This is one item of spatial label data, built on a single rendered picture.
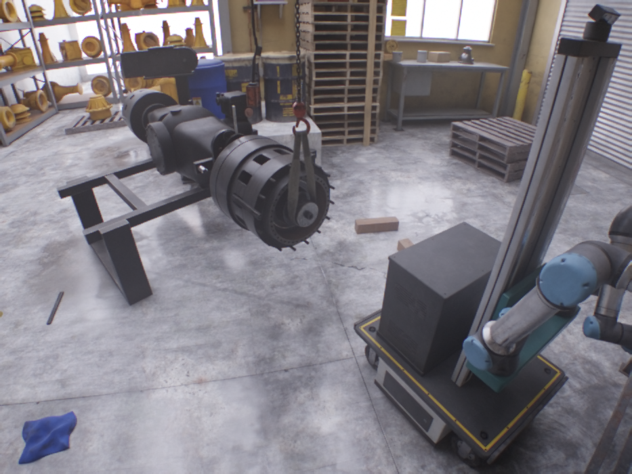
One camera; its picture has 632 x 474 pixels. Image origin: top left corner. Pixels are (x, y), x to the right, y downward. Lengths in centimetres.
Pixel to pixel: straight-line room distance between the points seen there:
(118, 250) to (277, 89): 316
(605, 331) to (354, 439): 124
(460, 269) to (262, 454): 129
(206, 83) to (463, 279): 365
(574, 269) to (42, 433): 243
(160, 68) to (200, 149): 180
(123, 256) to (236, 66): 300
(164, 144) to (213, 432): 202
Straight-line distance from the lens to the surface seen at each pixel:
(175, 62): 419
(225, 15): 608
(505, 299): 144
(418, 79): 643
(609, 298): 142
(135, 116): 408
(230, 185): 202
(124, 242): 260
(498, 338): 117
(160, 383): 232
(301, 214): 185
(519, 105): 773
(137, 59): 426
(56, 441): 235
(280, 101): 498
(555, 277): 96
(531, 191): 125
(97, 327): 283
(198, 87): 447
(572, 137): 145
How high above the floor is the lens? 180
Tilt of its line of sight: 34 degrees down
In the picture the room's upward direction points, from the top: straight up
